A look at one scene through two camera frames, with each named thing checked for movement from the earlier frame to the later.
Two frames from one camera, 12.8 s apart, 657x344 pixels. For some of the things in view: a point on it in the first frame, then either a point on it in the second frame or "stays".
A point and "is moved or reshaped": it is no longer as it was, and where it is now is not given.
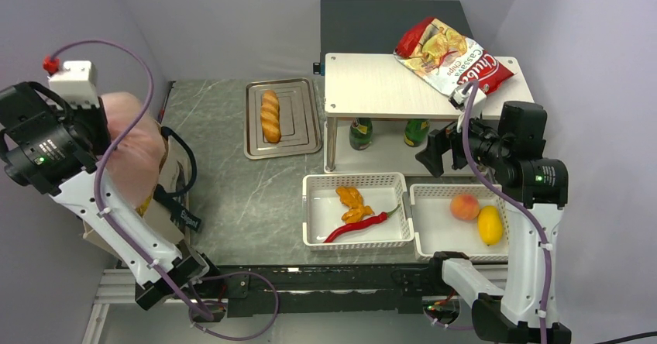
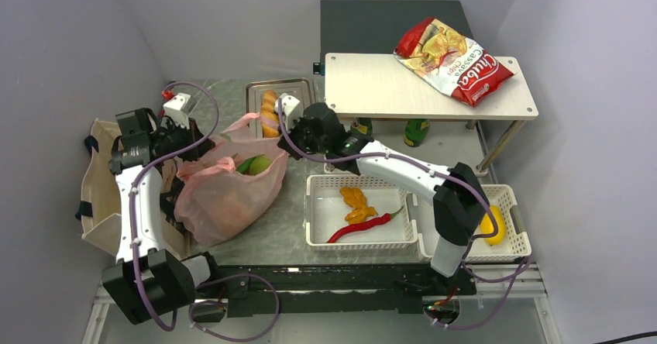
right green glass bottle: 416,132 stays
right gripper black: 440,141 → 285,145
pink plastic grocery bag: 135,167 is moved or reshaped
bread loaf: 270,116 stays
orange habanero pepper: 352,197 stays
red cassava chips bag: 448,57 stays
